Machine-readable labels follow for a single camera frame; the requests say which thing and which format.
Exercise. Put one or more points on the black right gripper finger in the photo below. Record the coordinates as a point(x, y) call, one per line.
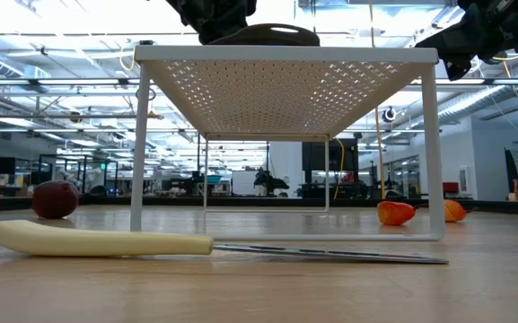
point(451, 38)

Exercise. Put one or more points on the red colander bowl grey rim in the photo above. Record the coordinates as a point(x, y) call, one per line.
point(258, 37)

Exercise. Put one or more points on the dark red pomegranate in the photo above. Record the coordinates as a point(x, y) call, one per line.
point(55, 199)

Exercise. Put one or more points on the white perforated metal shelf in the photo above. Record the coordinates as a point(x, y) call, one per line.
point(285, 54)

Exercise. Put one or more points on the small red box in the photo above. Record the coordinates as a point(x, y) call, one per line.
point(450, 187)

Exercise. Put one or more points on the white board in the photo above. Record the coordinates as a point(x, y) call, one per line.
point(244, 183)

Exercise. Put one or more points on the black background screen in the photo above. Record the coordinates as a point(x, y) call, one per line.
point(317, 154)

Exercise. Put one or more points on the black background robot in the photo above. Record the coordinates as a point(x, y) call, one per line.
point(269, 181)

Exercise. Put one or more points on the black ceiling camera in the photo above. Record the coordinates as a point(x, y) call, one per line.
point(389, 114)

